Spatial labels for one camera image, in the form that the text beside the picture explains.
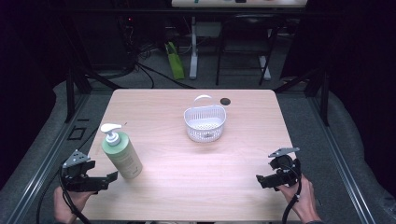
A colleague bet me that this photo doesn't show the white desk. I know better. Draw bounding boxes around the white desk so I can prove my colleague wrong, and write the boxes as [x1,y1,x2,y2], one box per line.
[170,0,309,81]

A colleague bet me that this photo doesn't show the black metal frame stand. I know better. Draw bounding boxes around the black metal frame stand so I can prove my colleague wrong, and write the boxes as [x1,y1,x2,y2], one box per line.
[274,66,332,127]
[59,18,122,124]

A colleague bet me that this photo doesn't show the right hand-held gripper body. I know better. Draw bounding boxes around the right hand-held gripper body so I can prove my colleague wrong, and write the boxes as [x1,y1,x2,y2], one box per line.
[267,147,303,189]

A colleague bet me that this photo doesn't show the person's right hand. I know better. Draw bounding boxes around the person's right hand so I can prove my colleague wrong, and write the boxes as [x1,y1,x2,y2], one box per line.
[276,174,322,224]

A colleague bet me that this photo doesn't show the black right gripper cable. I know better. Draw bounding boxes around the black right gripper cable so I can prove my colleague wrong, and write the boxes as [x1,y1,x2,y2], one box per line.
[281,163,304,224]

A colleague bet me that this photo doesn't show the black floor cables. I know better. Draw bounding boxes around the black floor cables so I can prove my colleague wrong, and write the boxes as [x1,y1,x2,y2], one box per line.
[116,15,197,91]

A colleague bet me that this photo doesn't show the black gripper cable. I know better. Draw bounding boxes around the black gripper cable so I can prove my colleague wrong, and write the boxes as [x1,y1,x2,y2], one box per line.
[281,163,304,224]
[35,164,92,224]

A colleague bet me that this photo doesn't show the black chair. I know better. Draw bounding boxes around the black chair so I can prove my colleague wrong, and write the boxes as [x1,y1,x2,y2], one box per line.
[215,13,282,87]

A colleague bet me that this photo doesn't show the green bag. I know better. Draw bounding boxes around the green bag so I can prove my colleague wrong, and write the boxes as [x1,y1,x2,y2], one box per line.
[164,41,186,80]

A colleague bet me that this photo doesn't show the white plastic basket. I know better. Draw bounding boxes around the white plastic basket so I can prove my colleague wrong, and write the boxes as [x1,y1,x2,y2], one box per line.
[183,94,228,144]

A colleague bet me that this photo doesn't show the green pump bottle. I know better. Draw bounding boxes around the green pump bottle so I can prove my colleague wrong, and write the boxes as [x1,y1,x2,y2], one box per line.
[100,122,144,180]

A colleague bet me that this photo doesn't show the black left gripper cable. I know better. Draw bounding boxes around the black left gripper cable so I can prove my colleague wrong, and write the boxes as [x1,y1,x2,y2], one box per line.
[35,164,92,224]

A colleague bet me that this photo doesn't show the person's left hand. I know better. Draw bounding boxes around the person's left hand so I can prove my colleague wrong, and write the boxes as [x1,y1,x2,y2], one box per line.
[52,186,95,224]

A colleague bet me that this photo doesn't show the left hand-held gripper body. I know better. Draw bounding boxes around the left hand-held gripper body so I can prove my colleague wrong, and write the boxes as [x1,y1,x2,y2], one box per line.
[60,148,110,192]

